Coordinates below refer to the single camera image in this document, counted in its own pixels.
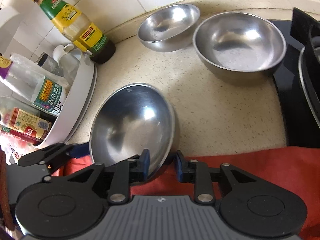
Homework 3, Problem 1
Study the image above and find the green-label sauce bottle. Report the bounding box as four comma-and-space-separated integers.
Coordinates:
31, 0, 116, 64

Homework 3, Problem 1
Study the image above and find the black gas stove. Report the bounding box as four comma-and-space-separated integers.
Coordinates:
272, 7, 320, 147

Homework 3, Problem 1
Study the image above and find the white two-tier turntable rack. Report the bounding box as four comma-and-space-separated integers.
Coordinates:
0, 7, 97, 149

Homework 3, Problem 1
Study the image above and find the yellow-cap vinegar bottle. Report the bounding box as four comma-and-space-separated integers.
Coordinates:
0, 97, 54, 140

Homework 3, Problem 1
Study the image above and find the clear plastic bag red print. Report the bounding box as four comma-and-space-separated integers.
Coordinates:
0, 140, 28, 165

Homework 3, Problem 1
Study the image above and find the stainless steel bowl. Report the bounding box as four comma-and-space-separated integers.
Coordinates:
89, 82, 179, 182
137, 4, 201, 52
192, 12, 287, 87

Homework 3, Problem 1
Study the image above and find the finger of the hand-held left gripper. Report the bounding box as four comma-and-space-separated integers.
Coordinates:
17, 142, 90, 173

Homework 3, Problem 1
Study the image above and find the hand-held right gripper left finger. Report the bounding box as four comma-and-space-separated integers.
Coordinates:
66, 149, 151, 204

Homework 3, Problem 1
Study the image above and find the red cloth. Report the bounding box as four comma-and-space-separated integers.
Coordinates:
57, 146, 320, 240

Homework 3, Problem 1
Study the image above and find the white plastic container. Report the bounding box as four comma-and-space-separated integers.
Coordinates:
52, 43, 87, 67

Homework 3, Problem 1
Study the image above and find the clear bottle with purple label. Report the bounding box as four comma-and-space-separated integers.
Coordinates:
0, 55, 68, 117

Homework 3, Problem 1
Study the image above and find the clear plastic packet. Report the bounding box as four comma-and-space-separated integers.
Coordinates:
10, 52, 40, 70

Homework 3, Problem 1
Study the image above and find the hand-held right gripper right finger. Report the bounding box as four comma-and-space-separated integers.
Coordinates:
174, 150, 258, 204

